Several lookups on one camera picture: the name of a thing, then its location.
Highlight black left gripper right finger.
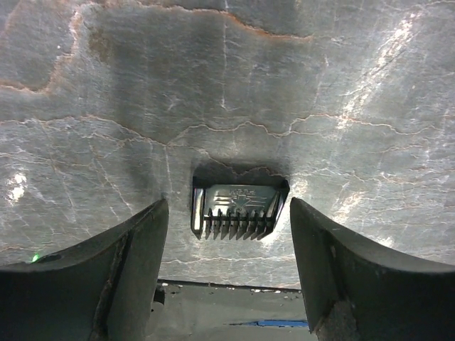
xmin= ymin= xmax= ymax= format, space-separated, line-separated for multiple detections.
xmin=290 ymin=198 xmax=454 ymax=340

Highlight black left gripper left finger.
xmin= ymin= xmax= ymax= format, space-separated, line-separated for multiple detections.
xmin=1 ymin=200 xmax=168 ymax=340

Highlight black comb guard attachment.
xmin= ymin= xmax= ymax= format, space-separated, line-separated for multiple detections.
xmin=191 ymin=177 xmax=290 ymax=240

